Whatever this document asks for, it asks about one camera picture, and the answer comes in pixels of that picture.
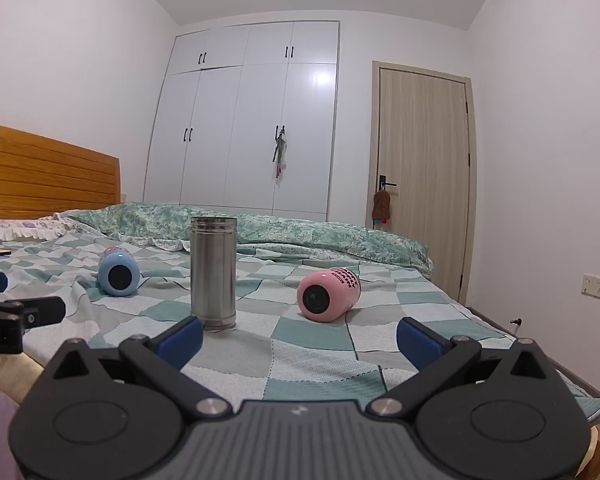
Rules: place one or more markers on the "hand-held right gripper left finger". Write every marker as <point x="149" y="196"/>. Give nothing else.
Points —
<point x="184" y="341"/>

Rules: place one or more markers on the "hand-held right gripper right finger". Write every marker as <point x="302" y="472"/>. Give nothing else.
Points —
<point x="420" y="342"/>

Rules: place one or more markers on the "stainless steel cup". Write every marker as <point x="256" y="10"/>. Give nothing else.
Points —
<point x="213" y="270"/>

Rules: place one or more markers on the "beige cloth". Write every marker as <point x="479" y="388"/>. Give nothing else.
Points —
<point x="10" y="377"/>

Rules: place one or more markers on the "purple floral pillow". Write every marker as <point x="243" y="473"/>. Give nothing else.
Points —
<point x="25" y="227"/>

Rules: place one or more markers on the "black door stopper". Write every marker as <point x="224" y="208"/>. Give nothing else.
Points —
<point x="516" y="320"/>

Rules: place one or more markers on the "wooden headboard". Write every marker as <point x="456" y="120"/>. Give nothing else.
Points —
<point x="45" y="175"/>

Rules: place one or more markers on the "green floral quilt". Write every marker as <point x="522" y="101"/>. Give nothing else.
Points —
<point x="300" y="237"/>

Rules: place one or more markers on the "light wooden door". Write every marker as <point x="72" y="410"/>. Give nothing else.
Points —
<point x="425" y="175"/>

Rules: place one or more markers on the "white wardrobe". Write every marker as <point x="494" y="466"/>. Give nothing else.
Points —
<point x="240" y="125"/>

